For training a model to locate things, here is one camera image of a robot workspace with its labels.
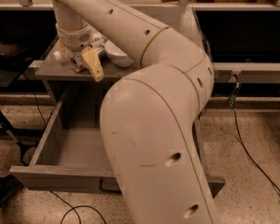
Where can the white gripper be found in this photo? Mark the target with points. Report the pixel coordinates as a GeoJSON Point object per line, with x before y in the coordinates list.
{"type": "Point", "coordinates": [72, 38]}

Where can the silver redbull can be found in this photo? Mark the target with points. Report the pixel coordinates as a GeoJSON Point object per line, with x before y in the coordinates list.
{"type": "Point", "coordinates": [77, 62]}

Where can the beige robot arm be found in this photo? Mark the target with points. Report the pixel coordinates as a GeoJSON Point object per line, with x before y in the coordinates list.
{"type": "Point", "coordinates": [180, 210]}

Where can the grey open top drawer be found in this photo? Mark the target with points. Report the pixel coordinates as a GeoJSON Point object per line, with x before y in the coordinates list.
{"type": "Point", "coordinates": [68, 153]}

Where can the clear plastic water bottle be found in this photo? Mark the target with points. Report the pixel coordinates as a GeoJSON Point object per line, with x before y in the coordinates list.
{"type": "Point", "coordinates": [97, 43]}

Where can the grey cabinet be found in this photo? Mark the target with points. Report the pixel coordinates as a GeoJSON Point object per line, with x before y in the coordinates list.
{"type": "Point", "coordinates": [183, 25]}

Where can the white ceramic bowl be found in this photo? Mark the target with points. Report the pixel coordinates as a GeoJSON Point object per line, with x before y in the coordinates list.
{"type": "Point", "coordinates": [116, 55]}

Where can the black stand on left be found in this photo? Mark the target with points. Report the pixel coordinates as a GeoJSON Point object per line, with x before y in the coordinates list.
{"type": "Point", "coordinates": [13, 63]}

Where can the black shoe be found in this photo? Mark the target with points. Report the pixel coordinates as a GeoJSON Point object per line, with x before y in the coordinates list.
{"type": "Point", "coordinates": [8, 185]}

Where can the black drawer handle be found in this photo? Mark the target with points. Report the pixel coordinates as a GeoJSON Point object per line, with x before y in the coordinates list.
{"type": "Point", "coordinates": [109, 186]}

